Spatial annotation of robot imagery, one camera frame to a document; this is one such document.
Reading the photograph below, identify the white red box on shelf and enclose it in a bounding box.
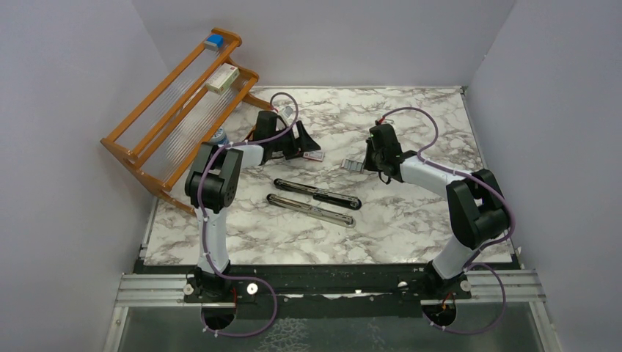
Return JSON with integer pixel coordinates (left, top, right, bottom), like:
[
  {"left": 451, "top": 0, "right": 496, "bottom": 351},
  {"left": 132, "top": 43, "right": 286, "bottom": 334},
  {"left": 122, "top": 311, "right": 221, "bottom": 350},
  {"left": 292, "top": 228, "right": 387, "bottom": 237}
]
[{"left": 204, "top": 63, "right": 239, "bottom": 95}]

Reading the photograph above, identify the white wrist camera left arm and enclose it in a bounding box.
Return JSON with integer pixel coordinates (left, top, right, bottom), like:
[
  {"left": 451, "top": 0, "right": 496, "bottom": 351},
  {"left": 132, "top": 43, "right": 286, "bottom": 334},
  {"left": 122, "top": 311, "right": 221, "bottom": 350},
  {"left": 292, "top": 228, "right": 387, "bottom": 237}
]
[{"left": 279, "top": 106, "right": 296, "bottom": 125}]

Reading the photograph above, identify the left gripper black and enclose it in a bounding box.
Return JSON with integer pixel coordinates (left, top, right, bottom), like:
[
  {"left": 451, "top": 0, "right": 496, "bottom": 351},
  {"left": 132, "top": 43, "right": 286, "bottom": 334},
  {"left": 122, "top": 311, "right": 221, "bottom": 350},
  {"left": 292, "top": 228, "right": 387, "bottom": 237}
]
[{"left": 268, "top": 120, "right": 320, "bottom": 159}]

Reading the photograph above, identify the orange wooden shelf rack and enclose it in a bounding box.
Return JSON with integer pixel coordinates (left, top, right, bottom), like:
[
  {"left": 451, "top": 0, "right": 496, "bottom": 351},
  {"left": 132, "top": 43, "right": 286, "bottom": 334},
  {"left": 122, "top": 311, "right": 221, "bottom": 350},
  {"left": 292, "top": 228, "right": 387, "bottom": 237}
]
[{"left": 100, "top": 27, "right": 271, "bottom": 213}]

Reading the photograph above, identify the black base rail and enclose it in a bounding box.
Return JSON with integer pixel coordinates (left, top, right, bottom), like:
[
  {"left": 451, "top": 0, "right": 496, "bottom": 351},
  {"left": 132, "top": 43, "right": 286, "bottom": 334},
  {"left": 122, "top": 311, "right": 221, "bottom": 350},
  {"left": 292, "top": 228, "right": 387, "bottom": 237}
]
[{"left": 114, "top": 265, "right": 546, "bottom": 320}]

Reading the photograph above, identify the black stapler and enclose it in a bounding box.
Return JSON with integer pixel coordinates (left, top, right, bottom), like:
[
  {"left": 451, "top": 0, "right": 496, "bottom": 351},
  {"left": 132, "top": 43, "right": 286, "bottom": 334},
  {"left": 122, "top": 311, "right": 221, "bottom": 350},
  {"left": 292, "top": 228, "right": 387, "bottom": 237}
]
[{"left": 273, "top": 178, "right": 362, "bottom": 210}]

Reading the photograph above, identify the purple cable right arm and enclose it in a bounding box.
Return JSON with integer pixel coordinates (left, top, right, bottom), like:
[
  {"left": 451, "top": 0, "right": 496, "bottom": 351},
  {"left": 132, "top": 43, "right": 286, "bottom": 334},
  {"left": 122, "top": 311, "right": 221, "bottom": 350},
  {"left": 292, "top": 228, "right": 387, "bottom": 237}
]
[{"left": 381, "top": 106, "right": 517, "bottom": 336}]

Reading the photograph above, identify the blue grey eraser block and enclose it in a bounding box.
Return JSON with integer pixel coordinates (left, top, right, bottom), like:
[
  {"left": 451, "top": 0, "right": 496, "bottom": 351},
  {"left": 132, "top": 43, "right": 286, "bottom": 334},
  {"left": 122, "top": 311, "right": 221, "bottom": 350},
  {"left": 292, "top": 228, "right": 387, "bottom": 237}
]
[{"left": 202, "top": 33, "right": 225, "bottom": 52}]

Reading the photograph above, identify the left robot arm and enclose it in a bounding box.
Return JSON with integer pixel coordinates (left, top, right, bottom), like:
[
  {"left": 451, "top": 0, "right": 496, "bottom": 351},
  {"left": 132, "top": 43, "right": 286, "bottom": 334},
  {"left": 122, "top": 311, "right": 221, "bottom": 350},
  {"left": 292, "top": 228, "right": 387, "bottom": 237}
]
[{"left": 184, "top": 111, "right": 321, "bottom": 301}]

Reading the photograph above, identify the silver staple strip tray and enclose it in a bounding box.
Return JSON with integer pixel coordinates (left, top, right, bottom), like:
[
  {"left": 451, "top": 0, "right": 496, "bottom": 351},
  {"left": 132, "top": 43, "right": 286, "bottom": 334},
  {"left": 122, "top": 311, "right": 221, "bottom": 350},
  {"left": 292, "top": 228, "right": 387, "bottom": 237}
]
[{"left": 340, "top": 158, "right": 364, "bottom": 173}]

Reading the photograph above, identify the blue white jar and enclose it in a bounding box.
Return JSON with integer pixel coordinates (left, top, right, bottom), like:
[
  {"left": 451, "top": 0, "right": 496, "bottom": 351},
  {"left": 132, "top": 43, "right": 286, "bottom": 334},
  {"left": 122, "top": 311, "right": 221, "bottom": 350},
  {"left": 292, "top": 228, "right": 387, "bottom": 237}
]
[{"left": 209, "top": 128, "right": 230, "bottom": 145}]

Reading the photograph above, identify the red white staple box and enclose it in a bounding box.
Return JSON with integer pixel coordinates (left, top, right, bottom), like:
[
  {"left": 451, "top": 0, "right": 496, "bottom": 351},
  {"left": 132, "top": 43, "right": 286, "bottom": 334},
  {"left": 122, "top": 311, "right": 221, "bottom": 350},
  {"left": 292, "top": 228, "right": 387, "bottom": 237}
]
[{"left": 302, "top": 150, "right": 325, "bottom": 162}]

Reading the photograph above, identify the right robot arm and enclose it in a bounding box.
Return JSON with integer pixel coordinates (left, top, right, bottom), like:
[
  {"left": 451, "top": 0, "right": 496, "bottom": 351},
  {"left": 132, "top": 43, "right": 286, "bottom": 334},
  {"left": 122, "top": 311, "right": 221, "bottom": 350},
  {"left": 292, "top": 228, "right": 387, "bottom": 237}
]
[{"left": 364, "top": 124, "right": 511, "bottom": 298}]

